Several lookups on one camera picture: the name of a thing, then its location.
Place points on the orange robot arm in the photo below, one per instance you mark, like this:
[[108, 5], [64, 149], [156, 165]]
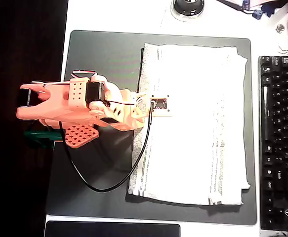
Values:
[[59, 103]]

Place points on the black round cup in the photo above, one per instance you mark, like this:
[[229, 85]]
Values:
[[187, 7]]

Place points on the dark blue plastic object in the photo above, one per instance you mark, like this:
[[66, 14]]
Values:
[[269, 10]]

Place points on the small blue plastic piece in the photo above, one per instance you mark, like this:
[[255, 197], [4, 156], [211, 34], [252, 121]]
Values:
[[257, 14]]

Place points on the orange gripper camera mount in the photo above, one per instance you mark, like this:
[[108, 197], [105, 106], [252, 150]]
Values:
[[161, 113]]

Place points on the white striped towel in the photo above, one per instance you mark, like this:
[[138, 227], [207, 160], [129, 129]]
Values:
[[195, 148]]

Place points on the green table clamp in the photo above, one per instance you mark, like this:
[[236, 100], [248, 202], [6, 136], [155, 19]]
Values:
[[42, 135]]

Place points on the small metal trinket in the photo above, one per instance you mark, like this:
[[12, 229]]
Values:
[[280, 28]]

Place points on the orange perforated base plate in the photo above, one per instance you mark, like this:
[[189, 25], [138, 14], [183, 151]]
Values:
[[79, 135]]

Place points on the black desk mat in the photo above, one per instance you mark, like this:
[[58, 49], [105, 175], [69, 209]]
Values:
[[96, 61]]

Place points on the black rectangular pad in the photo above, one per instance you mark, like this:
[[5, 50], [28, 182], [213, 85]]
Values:
[[109, 229]]

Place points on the black keyboard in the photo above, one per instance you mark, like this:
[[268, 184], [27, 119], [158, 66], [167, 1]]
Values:
[[282, 148]]

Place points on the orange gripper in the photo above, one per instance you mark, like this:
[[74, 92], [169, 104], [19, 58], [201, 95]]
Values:
[[131, 122]]

